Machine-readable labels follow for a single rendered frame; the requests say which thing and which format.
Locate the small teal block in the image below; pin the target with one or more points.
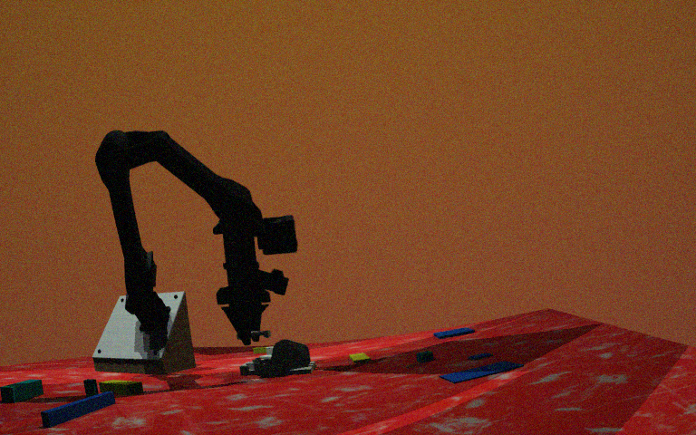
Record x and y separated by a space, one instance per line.
90 387

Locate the small blue block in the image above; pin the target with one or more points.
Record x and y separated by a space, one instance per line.
480 356

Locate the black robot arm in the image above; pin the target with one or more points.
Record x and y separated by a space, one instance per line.
240 218

